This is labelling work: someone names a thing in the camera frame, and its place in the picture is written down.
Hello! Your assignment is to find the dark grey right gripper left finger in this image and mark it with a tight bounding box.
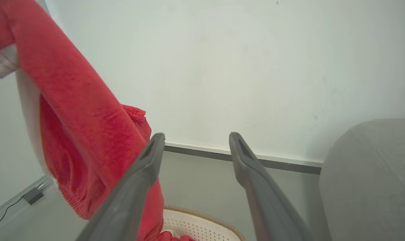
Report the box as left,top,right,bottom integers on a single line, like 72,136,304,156
75,133,166,241

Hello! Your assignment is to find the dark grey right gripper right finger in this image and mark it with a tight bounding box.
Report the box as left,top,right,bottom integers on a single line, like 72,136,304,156
229,132,314,241

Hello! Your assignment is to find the red and white garment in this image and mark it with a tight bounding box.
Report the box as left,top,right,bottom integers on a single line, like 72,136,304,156
0,0,197,241

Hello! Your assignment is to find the cream perforated laundry basket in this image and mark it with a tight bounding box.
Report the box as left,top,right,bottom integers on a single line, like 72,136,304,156
162,205,246,241

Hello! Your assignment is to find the grey fabric sofa seat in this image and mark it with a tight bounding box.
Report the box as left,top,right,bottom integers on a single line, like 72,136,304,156
318,118,405,241

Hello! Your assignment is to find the small black adapter box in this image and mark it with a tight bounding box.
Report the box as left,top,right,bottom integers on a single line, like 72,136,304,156
22,187,44,206

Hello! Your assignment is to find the grey white wall baseboard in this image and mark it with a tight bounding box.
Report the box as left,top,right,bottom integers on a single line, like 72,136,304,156
164,141,324,175

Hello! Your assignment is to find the small black box with cable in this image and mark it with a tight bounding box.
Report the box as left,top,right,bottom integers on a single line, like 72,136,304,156
0,174,54,235

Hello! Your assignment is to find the thin black floor cable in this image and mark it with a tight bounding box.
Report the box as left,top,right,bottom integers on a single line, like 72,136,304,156
0,197,26,232

